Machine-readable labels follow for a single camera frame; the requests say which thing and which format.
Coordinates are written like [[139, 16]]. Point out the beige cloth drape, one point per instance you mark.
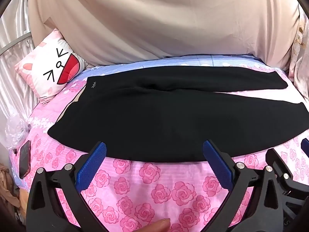
[[157, 17]]

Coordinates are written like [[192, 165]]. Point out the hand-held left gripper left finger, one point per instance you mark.
[[93, 166]]

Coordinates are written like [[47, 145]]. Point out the cream floral curtain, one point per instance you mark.
[[300, 53]]

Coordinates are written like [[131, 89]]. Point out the pink rose print bed sheet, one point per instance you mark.
[[144, 188]]

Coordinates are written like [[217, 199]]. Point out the clear plastic bag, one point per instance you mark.
[[15, 130]]

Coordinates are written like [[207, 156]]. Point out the black smartphone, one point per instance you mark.
[[24, 159]]

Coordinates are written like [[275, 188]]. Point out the silver satin curtain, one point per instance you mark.
[[12, 82]]

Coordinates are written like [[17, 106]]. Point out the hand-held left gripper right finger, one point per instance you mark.
[[217, 165]]

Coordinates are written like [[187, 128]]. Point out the pink cat face pillow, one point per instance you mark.
[[52, 65]]

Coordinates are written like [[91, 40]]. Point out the black pants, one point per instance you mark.
[[169, 118]]

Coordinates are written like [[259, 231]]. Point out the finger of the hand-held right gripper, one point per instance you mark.
[[286, 168], [305, 147]]

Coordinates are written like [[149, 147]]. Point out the brown crumpled cloth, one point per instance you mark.
[[8, 188]]

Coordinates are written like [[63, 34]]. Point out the grey metal rod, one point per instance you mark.
[[17, 42]]

